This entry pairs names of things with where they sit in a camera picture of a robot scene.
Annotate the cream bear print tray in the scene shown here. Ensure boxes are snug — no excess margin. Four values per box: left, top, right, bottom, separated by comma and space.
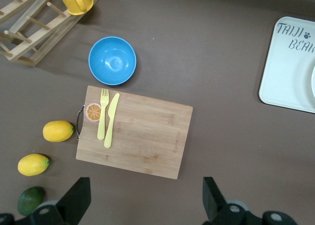
258, 16, 315, 114

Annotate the blue plastic bowl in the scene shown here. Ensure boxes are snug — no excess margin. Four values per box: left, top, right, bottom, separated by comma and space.
88, 36, 137, 86

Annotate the wooden peg drying rack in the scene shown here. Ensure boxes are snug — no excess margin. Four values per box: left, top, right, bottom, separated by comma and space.
0, 0, 102, 67

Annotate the white round plate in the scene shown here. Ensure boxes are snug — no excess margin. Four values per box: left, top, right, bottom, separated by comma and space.
310, 62, 315, 102

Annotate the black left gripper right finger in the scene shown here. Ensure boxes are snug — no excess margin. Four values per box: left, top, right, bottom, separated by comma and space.
201, 176, 296, 225

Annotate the yellow plastic fork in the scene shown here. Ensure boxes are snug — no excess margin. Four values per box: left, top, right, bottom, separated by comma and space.
97, 88, 110, 141

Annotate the yellow plastic knife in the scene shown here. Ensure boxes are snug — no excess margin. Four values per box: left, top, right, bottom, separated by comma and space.
103, 93, 121, 149

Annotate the yellow lemon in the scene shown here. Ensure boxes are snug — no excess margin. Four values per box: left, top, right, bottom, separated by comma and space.
42, 120, 75, 143
17, 153, 50, 177

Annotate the flat orange slice disc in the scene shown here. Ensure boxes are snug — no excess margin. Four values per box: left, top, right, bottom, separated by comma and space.
85, 102, 102, 123

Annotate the bamboo cutting board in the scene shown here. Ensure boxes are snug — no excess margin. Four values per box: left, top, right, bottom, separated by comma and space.
75, 85, 193, 180

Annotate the dark green avocado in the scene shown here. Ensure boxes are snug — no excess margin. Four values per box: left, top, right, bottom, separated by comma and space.
17, 186, 46, 217

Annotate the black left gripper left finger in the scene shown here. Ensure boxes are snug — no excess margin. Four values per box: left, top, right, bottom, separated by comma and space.
0, 177, 92, 225

